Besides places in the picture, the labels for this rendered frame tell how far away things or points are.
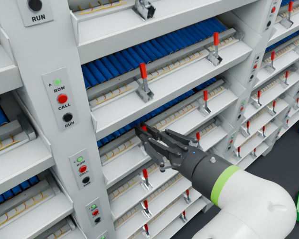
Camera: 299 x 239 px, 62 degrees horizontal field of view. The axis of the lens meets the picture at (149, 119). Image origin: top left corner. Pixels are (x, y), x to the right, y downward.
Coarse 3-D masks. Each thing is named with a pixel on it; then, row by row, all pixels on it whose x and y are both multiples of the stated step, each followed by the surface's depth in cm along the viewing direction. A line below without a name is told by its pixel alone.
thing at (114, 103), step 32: (192, 32) 77; (224, 32) 80; (96, 64) 61; (128, 64) 63; (160, 64) 65; (192, 64) 72; (224, 64) 75; (96, 96) 57; (128, 96) 60; (160, 96) 63; (96, 128) 54
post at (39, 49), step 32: (0, 0) 30; (64, 0) 35; (32, 32) 34; (64, 32) 37; (32, 64) 37; (64, 64) 40; (32, 96) 39; (64, 160) 51; (96, 160) 58; (96, 192) 65
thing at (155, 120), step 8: (208, 88) 91; (216, 88) 95; (192, 96) 87; (200, 96) 89; (176, 104) 84; (184, 104) 84; (168, 112) 81; (184, 112) 84; (152, 120) 78; (160, 120) 80; (120, 136) 72; (128, 136) 73; (112, 144) 71; (120, 144) 72; (104, 152) 69; (112, 152) 71
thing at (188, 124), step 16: (224, 80) 95; (208, 96) 92; (224, 96) 94; (176, 112) 85; (192, 112) 86; (176, 128) 81; (192, 128) 83; (128, 144) 74; (112, 160) 71; (128, 160) 72; (144, 160) 73; (112, 176) 68
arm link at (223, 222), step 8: (216, 216) 44; (224, 216) 43; (232, 216) 42; (208, 224) 43; (216, 224) 42; (224, 224) 41; (232, 224) 41; (240, 224) 40; (200, 232) 42; (208, 232) 41; (216, 232) 40; (224, 232) 40; (232, 232) 39; (240, 232) 39; (248, 232) 39
